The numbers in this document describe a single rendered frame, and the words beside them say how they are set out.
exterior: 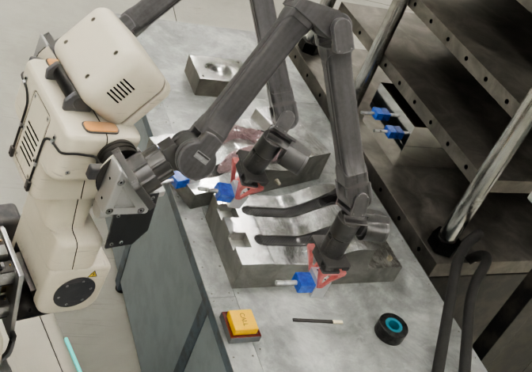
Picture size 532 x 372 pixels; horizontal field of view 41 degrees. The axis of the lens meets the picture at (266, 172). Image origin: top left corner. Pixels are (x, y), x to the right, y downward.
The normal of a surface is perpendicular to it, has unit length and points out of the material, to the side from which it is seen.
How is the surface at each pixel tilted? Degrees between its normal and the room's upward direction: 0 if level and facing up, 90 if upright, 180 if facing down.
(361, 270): 90
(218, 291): 0
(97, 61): 48
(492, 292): 90
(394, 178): 0
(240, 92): 66
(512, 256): 0
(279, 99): 54
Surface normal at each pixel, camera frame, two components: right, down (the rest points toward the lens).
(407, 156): 0.32, 0.65
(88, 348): 0.31, -0.76
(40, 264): -0.76, 0.00
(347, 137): 0.27, 0.32
